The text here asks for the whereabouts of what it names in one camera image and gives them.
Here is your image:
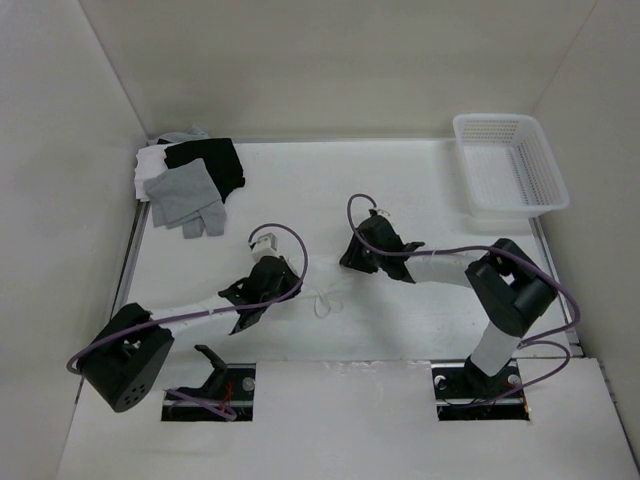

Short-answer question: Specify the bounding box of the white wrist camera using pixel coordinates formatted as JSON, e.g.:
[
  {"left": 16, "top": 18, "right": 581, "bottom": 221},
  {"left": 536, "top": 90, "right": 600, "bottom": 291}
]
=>
[
  {"left": 249, "top": 233, "right": 278, "bottom": 263},
  {"left": 369, "top": 208, "right": 391, "bottom": 219}
]

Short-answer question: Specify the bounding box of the folded grey tank top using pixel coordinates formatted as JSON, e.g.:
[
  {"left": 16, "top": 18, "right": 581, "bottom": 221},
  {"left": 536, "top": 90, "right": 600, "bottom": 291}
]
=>
[{"left": 143, "top": 158, "right": 227, "bottom": 239}]

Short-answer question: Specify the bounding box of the light grey folded top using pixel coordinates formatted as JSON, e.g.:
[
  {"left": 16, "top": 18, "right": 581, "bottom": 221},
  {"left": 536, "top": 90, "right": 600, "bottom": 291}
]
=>
[{"left": 147, "top": 125, "right": 209, "bottom": 146}]

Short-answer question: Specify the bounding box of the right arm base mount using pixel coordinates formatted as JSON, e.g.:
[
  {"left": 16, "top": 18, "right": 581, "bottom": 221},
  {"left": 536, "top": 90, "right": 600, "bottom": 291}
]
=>
[{"left": 431, "top": 360, "right": 530, "bottom": 421}]

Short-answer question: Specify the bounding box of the folded white tank top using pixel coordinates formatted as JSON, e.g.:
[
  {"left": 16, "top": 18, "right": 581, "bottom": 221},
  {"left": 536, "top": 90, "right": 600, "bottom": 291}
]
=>
[{"left": 134, "top": 144, "right": 168, "bottom": 202}]

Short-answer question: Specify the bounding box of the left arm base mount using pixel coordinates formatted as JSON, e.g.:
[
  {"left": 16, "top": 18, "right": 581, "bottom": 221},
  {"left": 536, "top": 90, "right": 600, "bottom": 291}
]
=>
[{"left": 161, "top": 344, "right": 257, "bottom": 423}]

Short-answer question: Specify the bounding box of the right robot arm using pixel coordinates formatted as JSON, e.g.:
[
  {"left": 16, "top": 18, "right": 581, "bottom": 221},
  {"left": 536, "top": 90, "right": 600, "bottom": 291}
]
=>
[{"left": 339, "top": 211, "right": 558, "bottom": 396}]

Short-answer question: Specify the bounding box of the white tank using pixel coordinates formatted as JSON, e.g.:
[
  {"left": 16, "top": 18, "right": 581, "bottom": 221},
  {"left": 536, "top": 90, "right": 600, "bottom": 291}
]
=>
[
  {"left": 296, "top": 256, "right": 353, "bottom": 319},
  {"left": 134, "top": 144, "right": 168, "bottom": 202}
]

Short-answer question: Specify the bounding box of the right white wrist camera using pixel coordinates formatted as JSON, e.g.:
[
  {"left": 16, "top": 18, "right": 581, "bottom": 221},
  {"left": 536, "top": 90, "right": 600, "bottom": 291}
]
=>
[{"left": 369, "top": 208, "right": 391, "bottom": 219}]

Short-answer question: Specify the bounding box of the white plastic basket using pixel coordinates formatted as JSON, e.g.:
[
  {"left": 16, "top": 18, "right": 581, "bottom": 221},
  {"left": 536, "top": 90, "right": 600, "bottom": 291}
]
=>
[{"left": 453, "top": 113, "right": 570, "bottom": 219}]

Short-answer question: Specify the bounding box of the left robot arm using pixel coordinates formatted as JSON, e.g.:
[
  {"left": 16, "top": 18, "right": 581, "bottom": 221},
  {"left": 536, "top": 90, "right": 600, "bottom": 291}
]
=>
[{"left": 68, "top": 255, "right": 305, "bottom": 413}]

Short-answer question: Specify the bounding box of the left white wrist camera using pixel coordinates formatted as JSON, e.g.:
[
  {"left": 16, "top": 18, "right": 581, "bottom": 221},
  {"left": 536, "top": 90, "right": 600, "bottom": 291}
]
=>
[{"left": 249, "top": 233, "right": 278, "bottom": 263}]

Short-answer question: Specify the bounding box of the folded black tank top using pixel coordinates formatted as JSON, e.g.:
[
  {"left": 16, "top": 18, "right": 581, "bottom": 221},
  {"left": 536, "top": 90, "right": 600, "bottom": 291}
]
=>
[{"left": 165, "top": 138, "right": 246, "bottom": 203}]

